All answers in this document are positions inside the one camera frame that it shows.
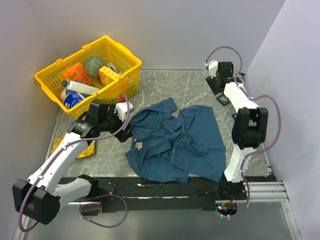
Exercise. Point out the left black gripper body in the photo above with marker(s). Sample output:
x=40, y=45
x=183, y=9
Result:
x=111, y=122

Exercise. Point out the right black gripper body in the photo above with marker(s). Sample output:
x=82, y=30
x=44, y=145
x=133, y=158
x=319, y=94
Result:
x=218, y=76

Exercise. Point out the gold flower brooch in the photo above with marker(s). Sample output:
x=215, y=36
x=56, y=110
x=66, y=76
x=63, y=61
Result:
x=138, y=145

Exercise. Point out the dark blue t-shirt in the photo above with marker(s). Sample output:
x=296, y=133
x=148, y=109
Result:
x=176, y=146

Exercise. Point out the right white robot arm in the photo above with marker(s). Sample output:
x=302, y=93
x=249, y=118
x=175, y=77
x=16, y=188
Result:
x=249, y=128

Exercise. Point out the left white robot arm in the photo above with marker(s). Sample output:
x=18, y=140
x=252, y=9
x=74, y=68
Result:
x=39, y=197

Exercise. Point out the yellow chips bag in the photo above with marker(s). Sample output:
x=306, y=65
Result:
x=89, y=151

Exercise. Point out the blue white container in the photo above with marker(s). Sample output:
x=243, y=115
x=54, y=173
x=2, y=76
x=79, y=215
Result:
x=70, y=98

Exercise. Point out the white tube bottle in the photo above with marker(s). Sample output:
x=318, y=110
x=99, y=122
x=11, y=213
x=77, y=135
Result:
x=79, y=87

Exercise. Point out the orange yellow snack box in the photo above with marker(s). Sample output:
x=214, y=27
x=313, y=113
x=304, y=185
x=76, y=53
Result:
x=108, y=75

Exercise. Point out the green round melon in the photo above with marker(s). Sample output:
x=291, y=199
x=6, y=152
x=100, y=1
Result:
x=92, y=66

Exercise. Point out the yellow plastic shopping basket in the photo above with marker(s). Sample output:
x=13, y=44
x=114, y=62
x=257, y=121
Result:
x=125, y=82

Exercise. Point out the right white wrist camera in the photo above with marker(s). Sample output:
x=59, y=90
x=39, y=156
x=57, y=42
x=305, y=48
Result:
x=212, y=68

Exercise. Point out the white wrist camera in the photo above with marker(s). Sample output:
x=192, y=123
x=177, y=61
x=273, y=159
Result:
x=123, y=108
x=212, y=68

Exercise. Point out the black square frame marker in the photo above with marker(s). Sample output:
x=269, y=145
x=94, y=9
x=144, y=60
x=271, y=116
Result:
x=222, y=103

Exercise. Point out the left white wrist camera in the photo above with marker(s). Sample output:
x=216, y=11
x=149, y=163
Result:
x=123, y=108

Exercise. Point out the aluminium extrusion rail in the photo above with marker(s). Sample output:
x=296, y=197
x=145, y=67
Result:
x=267, y=192

